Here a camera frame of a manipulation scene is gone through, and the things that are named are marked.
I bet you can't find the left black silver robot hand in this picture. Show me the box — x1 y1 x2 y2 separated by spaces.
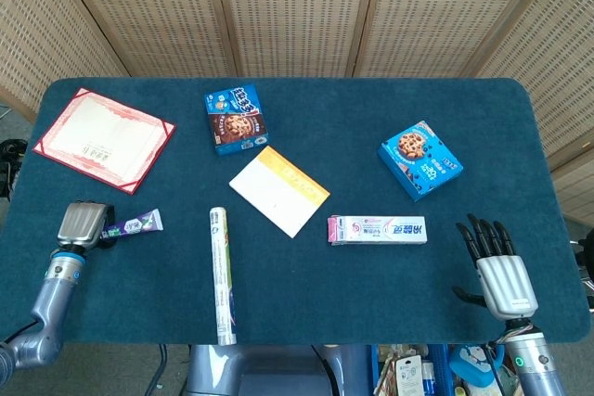
56 200 117 256

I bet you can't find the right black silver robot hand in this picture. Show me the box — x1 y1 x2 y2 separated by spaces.
452 213 540 322

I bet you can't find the purple toothpaste tube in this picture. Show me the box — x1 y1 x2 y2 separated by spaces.
102 209 164 239

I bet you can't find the white pink toothpaste box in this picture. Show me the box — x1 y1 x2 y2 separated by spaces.
327 215 429 246

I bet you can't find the blue chocolate chip cookie box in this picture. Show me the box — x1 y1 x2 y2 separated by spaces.
377 121 464 203

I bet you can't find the blue brown cookie box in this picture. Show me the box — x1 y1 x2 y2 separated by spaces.
201 83 270 157

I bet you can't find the red certificate folder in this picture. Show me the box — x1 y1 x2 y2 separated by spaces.
32 86 178 197

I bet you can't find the blue cartoon pouch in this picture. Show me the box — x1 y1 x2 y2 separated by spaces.
448 344 497 389

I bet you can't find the black equipment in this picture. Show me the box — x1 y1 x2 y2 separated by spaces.
0 138 22 202

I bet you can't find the blue plastic crate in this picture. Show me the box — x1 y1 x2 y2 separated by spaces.
370 343 451 396

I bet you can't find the white packaged item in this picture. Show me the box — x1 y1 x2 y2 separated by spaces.
394 354 424 396

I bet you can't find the white cling film roll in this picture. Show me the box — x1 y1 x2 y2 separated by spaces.
208 206 239 347

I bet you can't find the blue felt table cover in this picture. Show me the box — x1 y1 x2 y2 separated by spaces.
0 77 593 346

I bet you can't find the grey robot torso base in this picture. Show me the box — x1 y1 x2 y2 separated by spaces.
185 343 372 396

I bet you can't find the wooden rattan folding screen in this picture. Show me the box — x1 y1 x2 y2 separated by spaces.
0 0 594 225

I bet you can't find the black floor cable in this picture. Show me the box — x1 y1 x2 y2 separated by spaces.
147 344 169 392

